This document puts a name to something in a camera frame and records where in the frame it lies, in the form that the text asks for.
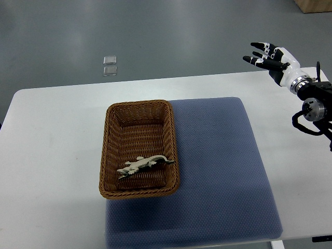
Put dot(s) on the green toy crocodile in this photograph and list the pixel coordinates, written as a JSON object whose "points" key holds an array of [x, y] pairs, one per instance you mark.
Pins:
{"points": [[141, 163]]}

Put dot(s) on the white table leg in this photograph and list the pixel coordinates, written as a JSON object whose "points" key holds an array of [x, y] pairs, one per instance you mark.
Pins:
{"points": [[278, 244]]}

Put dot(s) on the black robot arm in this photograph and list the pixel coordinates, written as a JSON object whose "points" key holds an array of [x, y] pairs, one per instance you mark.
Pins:
{"points": [[316, 107]]}

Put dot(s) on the wooden box corner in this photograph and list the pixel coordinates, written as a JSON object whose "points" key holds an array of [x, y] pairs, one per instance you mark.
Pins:
{"points": [[314, 6]]}

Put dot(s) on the floor outlet plate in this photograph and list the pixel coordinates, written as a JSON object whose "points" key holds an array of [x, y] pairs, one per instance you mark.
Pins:
{"points": [[109, 60], [110, 70]]}

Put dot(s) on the brown wicker basket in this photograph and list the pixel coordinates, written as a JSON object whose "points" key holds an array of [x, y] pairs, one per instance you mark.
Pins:
{"points": [[132, 129]]}

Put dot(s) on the blue textured mat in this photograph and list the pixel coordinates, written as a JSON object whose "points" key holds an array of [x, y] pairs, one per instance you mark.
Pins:
{"points": [[224, 194]]}

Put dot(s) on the upper floor outlet plate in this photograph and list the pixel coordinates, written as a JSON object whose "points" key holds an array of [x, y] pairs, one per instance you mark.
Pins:
{"points": [[109, 60]]}

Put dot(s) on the black table control panel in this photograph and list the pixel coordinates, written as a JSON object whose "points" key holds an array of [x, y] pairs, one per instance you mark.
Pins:
{"points": [[321, 239]]}

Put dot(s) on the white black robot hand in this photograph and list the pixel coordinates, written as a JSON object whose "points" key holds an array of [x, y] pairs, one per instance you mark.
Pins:
{"points": [[281, 65]]}

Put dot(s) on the lower floor outlet plate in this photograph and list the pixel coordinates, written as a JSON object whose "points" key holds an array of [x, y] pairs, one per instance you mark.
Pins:
{"points": [[110, 70]]}

